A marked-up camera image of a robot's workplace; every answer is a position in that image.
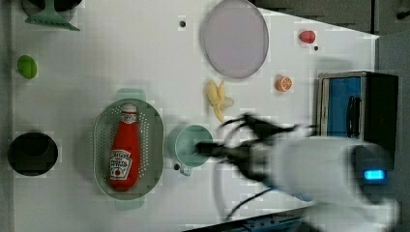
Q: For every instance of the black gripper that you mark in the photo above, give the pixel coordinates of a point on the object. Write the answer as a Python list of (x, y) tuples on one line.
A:
[(248, 156)]

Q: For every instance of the red ketchup bottle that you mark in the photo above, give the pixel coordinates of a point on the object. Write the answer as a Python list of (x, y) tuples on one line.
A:
[(124, 158)]

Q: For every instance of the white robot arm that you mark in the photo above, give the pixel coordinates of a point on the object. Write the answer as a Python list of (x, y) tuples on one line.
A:
[(330, 172)]

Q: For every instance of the green perforated strainer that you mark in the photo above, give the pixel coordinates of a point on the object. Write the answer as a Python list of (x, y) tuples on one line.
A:
[(150, 131)]

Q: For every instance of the green mug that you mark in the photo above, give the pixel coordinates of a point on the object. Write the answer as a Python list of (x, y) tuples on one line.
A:
[(182, 146)]

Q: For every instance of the peeled banana toy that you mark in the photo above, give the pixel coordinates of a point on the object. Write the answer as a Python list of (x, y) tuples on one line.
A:
[(217, 98)]

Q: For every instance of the orange half toy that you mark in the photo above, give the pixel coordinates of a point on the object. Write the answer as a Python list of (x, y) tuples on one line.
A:
[(284, 83)]

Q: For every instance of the purple round plate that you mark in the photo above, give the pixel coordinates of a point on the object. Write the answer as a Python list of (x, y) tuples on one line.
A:
[(235, 38)]

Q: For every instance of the red strawberry toy far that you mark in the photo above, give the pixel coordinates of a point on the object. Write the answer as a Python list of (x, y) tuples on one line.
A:
[(307, 37)]

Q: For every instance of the black toaster oven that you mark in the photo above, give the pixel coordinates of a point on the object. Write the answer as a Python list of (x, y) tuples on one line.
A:
[(359, 105)]

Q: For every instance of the black cylinder cup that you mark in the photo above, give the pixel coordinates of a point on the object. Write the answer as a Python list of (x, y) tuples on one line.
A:
[(32, 154)]

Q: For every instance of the green lime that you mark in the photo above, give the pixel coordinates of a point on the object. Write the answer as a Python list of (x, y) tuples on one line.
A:
[(27, 66)]

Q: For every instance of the green stand base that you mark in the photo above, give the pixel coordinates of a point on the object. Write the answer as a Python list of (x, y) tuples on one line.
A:
[(50, 17)]

